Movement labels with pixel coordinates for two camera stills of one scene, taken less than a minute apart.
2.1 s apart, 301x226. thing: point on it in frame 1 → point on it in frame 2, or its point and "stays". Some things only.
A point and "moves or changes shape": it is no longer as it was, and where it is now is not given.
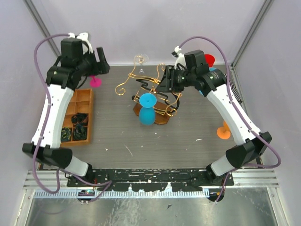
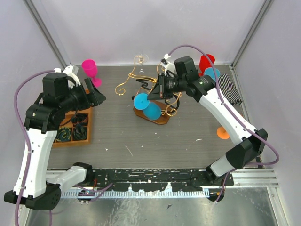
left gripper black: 104,66 → 96,97
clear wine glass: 141,59 stays
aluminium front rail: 53,184 stays
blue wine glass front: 147,114 moves or changes shape
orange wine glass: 224,133 stays
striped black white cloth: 232,88 stays
